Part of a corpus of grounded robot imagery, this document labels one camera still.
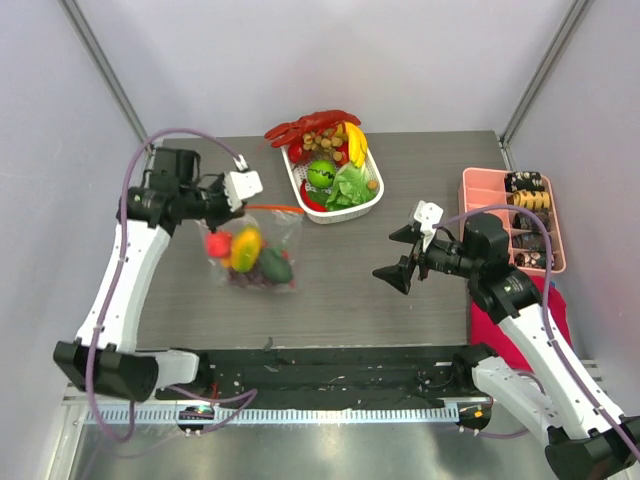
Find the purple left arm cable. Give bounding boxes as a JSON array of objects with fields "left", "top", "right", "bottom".
[{"left": 85, "top": 128, "right": 249, "bottom": 444}]

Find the red lobster toy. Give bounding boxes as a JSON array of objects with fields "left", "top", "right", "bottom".
[{"left": 264, "top": 109, "right": 361, "bottom": 148}]

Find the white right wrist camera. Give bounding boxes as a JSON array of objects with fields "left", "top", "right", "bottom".
[{"left": 409, "top": 200, "right": 444, "bottom": 252}]

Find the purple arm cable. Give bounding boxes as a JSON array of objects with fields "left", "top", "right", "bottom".
[
  {"left": 432, "top": 204, "right": 640, "bottom": 461},
  {"left": 85, "top": 128, "right": 249, "bottom": 444}
]

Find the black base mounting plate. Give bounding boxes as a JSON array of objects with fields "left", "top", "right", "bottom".
[{"left": 183, "top": 346, "right": 485, "bottom": 411}]

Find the white slotted cable duct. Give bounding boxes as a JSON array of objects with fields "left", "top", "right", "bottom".
[{"left": 101, "top": 403, "right": 459, "bottom": 426}]

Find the dark patterned rolled sock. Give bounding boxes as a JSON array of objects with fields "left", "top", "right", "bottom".
[{"left": 512, "top": 210, "right": 551, "bottom": 232}]

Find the orange yellow mango toy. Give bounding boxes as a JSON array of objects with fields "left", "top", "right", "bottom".
[{"left": 230, "top": 226, "right": 263, "bottom": 273}]

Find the aluminium frame rail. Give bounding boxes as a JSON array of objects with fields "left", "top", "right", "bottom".
[{"left": 58, "top": 0, "right": 148, "bottom": 142}]

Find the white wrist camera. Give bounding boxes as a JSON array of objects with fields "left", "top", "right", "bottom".
[
  {"left": 409, "top": 200, "right": 444, "bottom": 252},
  {"left": 223, "top": 155, "right": 263, "bottom": 212}
]

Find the pink plastic organizer tray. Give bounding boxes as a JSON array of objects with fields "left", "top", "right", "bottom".
[{"left": 459, "top": 167, "right": 566, "bottom": 276}]

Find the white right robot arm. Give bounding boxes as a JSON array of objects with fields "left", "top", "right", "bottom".
[{"left": 373, "top": 202, "right": 639, "bottom": 479}]

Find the red folded cloth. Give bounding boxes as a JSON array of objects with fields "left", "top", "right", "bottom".
[{"left": 470, "top": 285, "right": 573, "bottom": 372}]

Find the black floral rolled sock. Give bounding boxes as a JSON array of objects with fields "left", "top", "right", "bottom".
[{"left": 504, "top": 171, "right": 545, "bottom": 193}]

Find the yellow black rolled sock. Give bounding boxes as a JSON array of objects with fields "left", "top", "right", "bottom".
[{"left": 507, "top": 190, "right": 551, "bottom": 211}]

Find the red apple toy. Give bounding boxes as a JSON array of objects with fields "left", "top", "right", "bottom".
[{"left": 204, "top": 231, "right": 233, "bottom": 259}]

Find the yellow banana bunch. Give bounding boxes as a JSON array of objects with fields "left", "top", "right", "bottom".
[{"left": 345, "top": 122, "right": 368, "bottom": 168}]

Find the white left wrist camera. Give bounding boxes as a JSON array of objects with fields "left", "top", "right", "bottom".
[{"left": 223, "top": 155, "right": 263, "bottom": 212}]

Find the green lettuce toy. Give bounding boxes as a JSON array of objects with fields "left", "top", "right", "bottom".
[{"left": 325, "top": 164, "right": 376, "bottom": 211}]

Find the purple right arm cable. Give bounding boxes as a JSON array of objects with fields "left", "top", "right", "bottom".
[{"left": 432, "top": 204, "right": 640, "bottom": 461}]

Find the white plastic fruit basket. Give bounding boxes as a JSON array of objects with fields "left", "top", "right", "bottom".
[{"left": 279, "top": 147, "right": 385, "bottom": 225}]

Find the clear zip bag orange zipper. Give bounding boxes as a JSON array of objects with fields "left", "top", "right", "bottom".
[{"left": 197, "top": 205, "right": 305, "bottom": 293}]

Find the dark brown rolled sock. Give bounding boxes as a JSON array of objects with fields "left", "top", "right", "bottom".
[{"left": 512, "top": 232, "right": 551, "bottom": 252}]

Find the purple grape bunch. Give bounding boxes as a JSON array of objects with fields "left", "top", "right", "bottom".
[{"left": 228, "top": 269, "right": 275, "bottom": 289}]

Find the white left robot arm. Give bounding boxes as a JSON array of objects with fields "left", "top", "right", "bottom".
[{"left": 53, "top": 147, "right": 262, "bottom": 403}]

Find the black white rolled sock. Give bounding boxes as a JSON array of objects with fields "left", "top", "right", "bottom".
[{"left": 514, "top": 251, "right": 556, "bottom": 270}]

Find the brown longan cluster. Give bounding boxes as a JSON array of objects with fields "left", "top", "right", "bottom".
[{"left": 302, "top": 125, "right": 348, "bottom": 156}]

